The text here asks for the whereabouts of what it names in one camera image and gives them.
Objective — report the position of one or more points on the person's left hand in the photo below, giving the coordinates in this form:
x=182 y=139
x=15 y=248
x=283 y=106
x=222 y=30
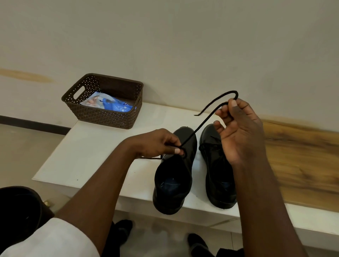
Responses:
x=153 y=144

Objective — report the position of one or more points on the person's right hand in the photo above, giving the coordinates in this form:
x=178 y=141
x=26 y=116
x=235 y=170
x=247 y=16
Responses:
x=243 y=137

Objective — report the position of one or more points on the black shoelace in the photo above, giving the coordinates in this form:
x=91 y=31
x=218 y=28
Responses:
x=201 y=124

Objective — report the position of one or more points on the person's left forearm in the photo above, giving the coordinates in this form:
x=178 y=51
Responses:
x=95 y=190

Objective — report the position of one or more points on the person's right forearm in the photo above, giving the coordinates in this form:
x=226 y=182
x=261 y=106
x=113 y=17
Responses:
x=267 y=211

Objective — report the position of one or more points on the person's black worn shoe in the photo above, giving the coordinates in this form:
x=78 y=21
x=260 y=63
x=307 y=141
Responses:
x=197 y=242
x=121 y=230

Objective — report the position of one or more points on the person's dark trousers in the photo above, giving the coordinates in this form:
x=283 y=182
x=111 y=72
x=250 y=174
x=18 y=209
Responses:
x=230 y=252

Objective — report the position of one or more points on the person's white shirt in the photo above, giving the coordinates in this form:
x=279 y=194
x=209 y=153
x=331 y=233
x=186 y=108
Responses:
x=53 y=241

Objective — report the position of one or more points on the blue and white plastic packet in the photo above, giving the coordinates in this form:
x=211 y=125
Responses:
x=116 y=105

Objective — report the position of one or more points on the brown perforated plastic basket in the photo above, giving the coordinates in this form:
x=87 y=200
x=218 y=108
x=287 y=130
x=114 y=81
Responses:
x=103 y=117

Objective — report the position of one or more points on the wooden board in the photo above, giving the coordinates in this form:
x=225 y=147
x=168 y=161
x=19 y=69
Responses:
x=304 y=164

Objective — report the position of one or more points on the small golden object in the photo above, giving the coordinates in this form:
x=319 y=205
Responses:
x=47 y=203

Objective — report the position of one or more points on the black bucket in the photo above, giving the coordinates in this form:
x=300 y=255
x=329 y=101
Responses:
x=18 y=211

